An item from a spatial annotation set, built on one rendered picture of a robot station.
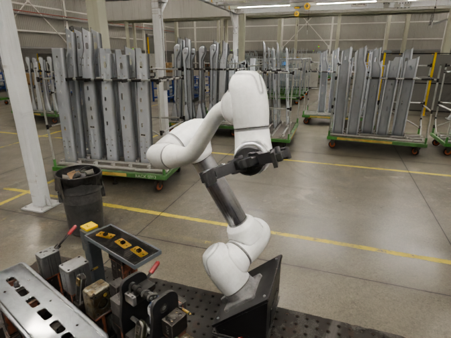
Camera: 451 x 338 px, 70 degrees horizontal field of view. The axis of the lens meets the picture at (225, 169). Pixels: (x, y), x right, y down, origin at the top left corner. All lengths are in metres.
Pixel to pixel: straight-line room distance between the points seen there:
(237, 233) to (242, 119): 0.80
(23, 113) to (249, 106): 3.95
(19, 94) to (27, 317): 3.40
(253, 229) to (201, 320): 0.52
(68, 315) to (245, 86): 1.08
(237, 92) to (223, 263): 0.87
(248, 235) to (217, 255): 0.18
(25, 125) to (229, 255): 3.57
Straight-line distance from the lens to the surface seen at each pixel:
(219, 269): 1.54
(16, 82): 4.59
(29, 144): 4.70
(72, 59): 5.72
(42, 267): 1.78
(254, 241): 1.61
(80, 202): 3.85
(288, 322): 1.78
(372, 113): 7.76
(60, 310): 1.51
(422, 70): 12.70
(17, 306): 1.61
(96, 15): 8.43
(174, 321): 1.18
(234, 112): 0.91
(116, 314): 1.39
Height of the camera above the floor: 1.94
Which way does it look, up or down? 19 degrees down
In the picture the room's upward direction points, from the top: straight up
